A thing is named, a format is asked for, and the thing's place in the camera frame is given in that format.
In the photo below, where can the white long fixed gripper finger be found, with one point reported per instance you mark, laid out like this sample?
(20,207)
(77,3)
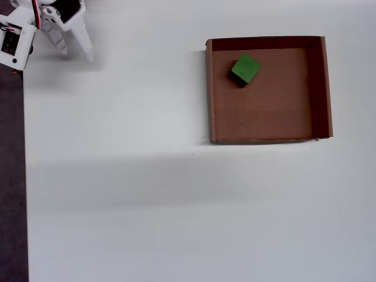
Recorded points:
(83,44)

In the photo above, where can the brown cardboard box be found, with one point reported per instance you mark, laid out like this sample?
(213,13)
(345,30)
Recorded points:
(264,108)

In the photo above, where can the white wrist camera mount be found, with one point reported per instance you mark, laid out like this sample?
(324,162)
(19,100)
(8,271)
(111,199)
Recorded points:
(14,44)

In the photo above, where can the brown table clamp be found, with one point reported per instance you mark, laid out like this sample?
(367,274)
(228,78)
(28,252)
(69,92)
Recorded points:
(17,73)

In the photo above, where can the white short moving gripper finger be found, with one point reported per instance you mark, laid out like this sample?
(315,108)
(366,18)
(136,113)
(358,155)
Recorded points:
(55,33)

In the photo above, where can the green cube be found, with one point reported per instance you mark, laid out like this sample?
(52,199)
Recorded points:
(246,68)

